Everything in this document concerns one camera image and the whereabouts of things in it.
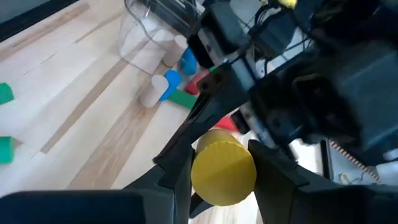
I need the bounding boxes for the green arch block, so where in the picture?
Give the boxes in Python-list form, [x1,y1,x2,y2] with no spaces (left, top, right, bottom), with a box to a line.
[0,82,15,106]

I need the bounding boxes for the black mat orange striped edge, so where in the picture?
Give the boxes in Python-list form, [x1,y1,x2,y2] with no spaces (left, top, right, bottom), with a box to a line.
[328,139,382,184]

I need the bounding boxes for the red rectangular block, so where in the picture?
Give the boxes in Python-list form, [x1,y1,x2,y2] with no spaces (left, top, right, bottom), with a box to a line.
[213,116,239,132]

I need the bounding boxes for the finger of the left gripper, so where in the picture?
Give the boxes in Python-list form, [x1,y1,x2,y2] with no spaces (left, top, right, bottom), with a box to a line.
[152,63,249,166]

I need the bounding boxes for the red cylinder block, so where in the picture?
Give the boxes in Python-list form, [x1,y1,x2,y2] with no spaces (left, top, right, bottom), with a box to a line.
[184,68,210,96]

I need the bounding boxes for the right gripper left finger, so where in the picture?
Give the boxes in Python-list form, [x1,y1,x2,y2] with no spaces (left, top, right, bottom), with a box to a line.
[0,146,196,224]

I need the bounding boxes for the green rectangular block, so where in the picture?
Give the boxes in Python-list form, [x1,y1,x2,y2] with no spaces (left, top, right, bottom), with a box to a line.
[167,89,198,110]

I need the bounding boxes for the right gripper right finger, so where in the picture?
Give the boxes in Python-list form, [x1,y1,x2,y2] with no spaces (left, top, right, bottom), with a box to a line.
[248,139,398,224]

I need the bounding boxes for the green cylinder block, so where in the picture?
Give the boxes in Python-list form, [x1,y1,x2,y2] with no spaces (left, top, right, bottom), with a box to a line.
[0,136,16,165]

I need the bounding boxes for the clear plastic bin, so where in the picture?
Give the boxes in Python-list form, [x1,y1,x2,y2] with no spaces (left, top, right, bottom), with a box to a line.
[119,0,200,77]

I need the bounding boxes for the yellow cylinder block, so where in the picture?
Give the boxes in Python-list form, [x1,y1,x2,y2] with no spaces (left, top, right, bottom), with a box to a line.
[190,129,257,207]

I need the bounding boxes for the blue cylinder block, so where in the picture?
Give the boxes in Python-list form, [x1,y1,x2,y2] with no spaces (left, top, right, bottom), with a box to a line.
[159,69,183,102]
[178,46,198,77]

